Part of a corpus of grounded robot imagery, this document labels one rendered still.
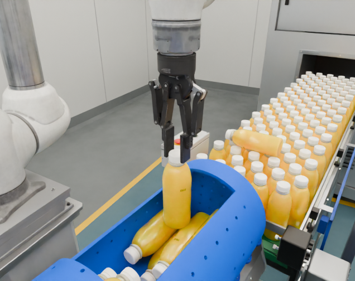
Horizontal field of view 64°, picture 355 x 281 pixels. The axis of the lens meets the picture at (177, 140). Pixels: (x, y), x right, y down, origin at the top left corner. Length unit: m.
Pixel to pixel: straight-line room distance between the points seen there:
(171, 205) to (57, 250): 0.47
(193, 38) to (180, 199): 0.36
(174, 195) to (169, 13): 0.39
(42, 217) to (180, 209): 0.43
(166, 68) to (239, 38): 4.66
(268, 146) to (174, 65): 0.58
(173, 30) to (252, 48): 4.64
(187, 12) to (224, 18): 4.73
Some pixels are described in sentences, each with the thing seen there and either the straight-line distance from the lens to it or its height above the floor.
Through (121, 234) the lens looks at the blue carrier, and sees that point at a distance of 0.74.
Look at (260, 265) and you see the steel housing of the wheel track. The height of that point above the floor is 0.86.
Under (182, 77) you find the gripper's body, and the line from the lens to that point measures 0.56.
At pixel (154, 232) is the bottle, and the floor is 1.09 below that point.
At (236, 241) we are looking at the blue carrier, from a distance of 0.63.
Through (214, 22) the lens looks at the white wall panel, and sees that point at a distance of 5.31.
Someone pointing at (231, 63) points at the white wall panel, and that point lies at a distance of 5.28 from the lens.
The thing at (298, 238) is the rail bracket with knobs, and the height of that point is 1.00.
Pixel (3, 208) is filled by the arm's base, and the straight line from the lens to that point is 0.92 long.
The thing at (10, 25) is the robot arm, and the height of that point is 1.54.
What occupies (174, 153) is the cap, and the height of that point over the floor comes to 1.29.
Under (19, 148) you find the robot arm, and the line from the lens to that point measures 0.89.
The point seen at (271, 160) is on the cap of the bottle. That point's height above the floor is 1.10.
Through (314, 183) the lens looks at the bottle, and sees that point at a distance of 1.09.
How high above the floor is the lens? 1.61
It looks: 27 degrees down
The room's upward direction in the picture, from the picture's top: straight up
